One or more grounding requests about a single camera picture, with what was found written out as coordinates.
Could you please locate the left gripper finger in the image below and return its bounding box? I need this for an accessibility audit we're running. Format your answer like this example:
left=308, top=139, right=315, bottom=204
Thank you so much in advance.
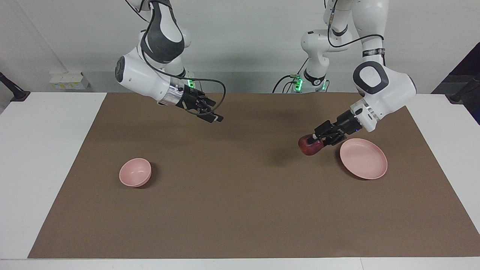
left=324, top=131, right=346, bottom=146
left=306, top=121, right=338, bottom=144

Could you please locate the dark red apple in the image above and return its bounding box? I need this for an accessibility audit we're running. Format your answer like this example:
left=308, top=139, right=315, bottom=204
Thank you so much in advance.
left=298, top=134, right=324, bottom=156

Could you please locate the pink plate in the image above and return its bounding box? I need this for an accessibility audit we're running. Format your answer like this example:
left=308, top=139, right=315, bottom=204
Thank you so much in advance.
left=339, top=138, right=388, bottom=180

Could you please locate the pink bowl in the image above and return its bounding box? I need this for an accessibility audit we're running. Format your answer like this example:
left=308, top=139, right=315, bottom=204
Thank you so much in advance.
left=119, top=158, right=152, bottom=188

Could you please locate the brown table mat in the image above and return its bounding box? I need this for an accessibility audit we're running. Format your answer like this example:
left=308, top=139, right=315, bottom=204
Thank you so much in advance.
left=27, top=93, right=480, bottom=259

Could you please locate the black stand foot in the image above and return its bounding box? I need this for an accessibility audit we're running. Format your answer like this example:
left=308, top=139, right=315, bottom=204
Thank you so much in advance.
left=449, top=73, right=480, bottom=104
left=0, top=71, right=31, bottom=102

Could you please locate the dark panel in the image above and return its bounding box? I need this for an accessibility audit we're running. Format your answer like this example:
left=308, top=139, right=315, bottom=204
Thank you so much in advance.
left=431, top=41, right=480, bottom=125

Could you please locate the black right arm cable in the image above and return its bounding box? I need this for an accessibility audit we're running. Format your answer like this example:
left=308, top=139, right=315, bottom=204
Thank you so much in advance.
left=125, top=0, right=227, bottom=115

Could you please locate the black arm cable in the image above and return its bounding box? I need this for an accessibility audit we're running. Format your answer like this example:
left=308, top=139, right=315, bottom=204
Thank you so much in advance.
left=125, top=0, right=227, bottom=115
left=324, top=0, right=386, bottom=66

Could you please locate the black left base cable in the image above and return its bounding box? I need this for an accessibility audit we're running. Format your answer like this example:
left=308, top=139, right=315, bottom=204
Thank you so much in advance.
left=272, top=56, right=310, bottom=94

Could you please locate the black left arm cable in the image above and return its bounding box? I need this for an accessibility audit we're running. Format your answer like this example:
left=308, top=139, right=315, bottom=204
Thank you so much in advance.
left=324, top=0, right=386, bottom=66

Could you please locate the white wall power strip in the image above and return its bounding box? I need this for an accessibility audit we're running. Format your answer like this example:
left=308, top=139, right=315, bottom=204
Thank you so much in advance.
left=49, top=72, right=91, bottom=91

